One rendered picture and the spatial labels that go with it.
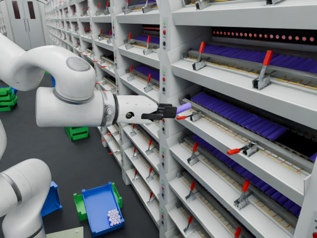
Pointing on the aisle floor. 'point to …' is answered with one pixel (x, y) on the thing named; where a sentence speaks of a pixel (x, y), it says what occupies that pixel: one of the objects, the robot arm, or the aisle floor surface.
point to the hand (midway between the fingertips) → (167, 110)
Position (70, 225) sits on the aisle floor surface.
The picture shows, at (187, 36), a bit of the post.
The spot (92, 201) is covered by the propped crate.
